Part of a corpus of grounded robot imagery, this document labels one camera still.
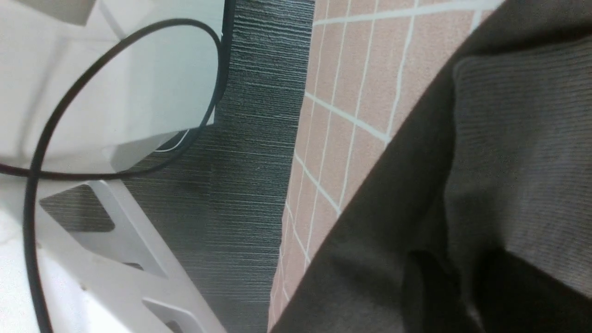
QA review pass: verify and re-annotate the dark gray long-sleeve top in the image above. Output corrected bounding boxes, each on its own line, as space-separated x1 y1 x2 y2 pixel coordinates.
269 0 591 333

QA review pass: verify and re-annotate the white metal frame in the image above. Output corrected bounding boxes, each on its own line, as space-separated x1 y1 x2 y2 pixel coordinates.
1 0 225 333

